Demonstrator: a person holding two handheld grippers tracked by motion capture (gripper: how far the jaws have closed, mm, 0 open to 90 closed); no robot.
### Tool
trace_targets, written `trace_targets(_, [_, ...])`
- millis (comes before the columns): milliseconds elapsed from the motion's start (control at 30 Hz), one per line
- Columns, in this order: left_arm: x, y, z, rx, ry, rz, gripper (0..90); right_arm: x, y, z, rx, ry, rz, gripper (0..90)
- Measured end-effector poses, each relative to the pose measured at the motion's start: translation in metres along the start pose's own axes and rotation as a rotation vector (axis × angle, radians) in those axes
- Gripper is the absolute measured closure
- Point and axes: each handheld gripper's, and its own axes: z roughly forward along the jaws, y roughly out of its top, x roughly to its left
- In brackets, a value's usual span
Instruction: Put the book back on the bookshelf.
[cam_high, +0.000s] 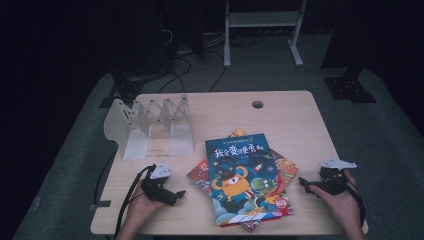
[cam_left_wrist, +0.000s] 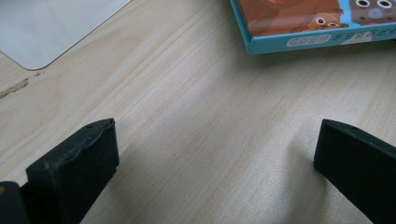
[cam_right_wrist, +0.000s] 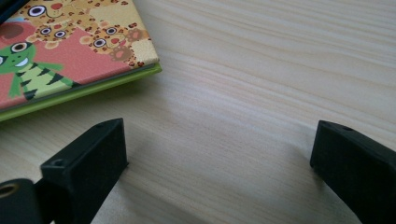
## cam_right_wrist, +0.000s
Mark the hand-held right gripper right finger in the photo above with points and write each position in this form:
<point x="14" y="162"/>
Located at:
<point x="358" y="168"/>

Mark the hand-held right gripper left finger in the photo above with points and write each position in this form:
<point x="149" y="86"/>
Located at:
<point x="84" y="174"/>

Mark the colourful animal picture book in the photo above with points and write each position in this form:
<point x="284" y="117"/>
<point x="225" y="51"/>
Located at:
<point x="77" y="62"/>

